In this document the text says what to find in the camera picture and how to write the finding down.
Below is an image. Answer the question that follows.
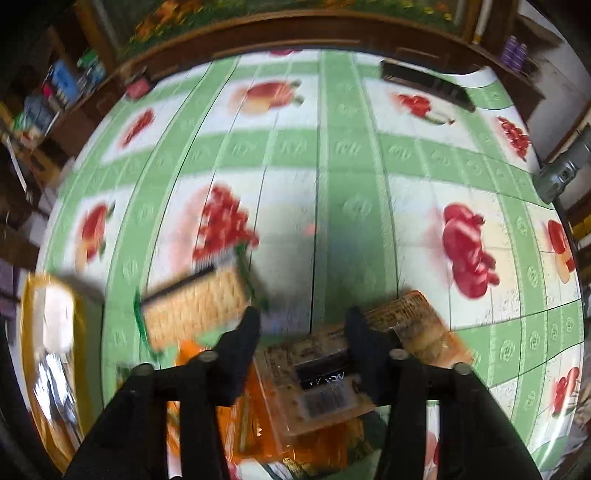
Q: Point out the yellow cardboard box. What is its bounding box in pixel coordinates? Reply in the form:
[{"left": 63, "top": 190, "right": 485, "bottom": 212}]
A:
[{"left": 21, "top": 272, "right": 105, "bottom": 469}]

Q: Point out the dark wooden partition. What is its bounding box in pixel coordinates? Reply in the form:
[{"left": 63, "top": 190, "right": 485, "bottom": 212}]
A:
[{"left": 113, "top": 14, "right": 546, "bottom": 121}]

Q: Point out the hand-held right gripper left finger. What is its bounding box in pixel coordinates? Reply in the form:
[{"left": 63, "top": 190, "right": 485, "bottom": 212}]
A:
[{"left": 62, "top": 307, "right": 262, "bottom": 480}]

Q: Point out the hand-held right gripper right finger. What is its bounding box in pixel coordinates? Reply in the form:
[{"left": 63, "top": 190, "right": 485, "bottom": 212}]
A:
[{"left": 345, "top": 307, "right": 546, "bottom": 480}]

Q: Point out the green fruit-print tablecloth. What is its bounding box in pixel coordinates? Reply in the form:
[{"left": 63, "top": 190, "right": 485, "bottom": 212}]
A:
[{"left": 37, "top": 48, "right": 585, "bottom": 480}]

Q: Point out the green-edged cracker packet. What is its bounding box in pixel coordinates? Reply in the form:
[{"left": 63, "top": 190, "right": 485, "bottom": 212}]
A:
[{"left": 134, "top": 244, "right": 271, "bottom": 356}]

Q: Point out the orange snack packet round logo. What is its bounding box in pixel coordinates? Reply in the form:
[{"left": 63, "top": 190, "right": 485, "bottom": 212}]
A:
[{"left": 226, "top": 369, "right": 370, "bottom": 474}]

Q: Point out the small red jar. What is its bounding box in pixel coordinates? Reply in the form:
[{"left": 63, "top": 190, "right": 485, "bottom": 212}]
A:
[{"left": 126, "top": 75, "right": 152, "bottom": 100}]

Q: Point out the silver foil snack packet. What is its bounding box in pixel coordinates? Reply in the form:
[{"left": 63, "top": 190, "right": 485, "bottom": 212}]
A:
[{"left": 34, "top": 353, "right": 83, "bottom": 430}]

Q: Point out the black phone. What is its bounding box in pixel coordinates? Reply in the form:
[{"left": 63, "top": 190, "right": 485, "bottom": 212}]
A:
[{"left": 380, "top": 59, "right": 476, "bottom": 113}]

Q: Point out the tan biscuit pack black label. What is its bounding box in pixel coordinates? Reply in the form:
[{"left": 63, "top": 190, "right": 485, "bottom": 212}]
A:
[{"left": 254, "top": 290, "right": 474, "bottom": 437}]

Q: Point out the grey metal object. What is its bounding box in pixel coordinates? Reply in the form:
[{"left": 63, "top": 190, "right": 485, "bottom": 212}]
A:
[{"left": 536, "top": 142, "right": 591, "bottom": 205}]

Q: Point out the flower garden mural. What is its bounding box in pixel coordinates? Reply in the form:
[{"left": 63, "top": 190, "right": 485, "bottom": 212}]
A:
[{"left": 117, "top": 0, "right": 467, "bottom": 52}]

